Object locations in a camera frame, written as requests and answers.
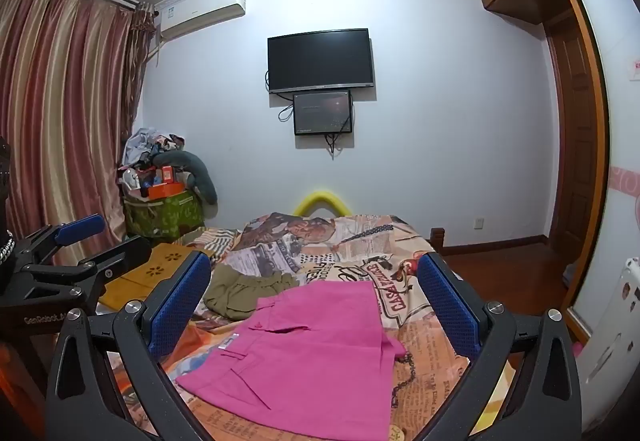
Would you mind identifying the grey plush toy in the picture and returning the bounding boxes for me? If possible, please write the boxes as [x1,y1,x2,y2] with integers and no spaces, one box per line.
[150,148,219,208]

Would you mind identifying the olive green pants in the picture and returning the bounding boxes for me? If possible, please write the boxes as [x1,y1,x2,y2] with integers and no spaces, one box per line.
[202,268,298,322]

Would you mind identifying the orange box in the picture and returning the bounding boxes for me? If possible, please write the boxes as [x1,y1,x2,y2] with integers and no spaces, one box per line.
[140,165,184,200]

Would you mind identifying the green fabric bag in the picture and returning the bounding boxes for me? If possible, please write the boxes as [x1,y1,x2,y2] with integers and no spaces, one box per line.
[122,191,206,244]

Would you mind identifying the white plastic board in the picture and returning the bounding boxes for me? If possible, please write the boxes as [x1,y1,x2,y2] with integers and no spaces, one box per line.
[575,257,640,428]

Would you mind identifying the black cable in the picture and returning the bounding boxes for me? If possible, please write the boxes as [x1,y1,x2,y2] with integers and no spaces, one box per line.
[324,131,352,160]

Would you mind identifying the yellow foam arch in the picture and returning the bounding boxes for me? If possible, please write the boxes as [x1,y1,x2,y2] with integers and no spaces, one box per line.
[292,189,354,218]

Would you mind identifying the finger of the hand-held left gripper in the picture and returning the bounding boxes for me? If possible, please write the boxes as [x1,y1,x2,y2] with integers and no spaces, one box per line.
[10,215,107,272]
[30,235,152,312]

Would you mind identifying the printed blanket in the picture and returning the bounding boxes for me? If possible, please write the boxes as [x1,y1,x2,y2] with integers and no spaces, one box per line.
[97,211,521,441]

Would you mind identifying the black wall television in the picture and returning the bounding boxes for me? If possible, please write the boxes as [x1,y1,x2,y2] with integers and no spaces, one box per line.
[267,28,376,94]

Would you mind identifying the striped pink curtain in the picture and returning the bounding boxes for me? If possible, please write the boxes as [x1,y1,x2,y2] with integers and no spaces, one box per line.
[0,0,157,272]

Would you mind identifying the pile of clothes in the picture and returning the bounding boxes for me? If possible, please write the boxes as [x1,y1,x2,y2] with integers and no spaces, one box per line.
[117,127,187,194]

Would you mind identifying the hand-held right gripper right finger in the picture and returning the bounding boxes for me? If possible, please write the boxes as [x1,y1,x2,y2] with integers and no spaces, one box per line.
[417,251,583,441]

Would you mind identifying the pink pants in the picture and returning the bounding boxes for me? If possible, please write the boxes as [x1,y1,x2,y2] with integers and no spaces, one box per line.
[176,281,407,439]

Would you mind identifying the brown wooden door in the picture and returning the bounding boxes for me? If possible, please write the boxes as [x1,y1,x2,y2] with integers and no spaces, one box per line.
[542,10,603,267]

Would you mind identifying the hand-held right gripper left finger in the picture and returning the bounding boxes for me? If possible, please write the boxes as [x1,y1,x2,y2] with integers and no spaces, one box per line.
[45,251,213,441]

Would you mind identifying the small black monitor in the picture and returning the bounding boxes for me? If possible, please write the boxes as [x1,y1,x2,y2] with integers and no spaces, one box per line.
[293,90,354,136]

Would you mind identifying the white air conditioner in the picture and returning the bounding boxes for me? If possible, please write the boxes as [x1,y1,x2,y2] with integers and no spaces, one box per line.
[155,0,248,42]

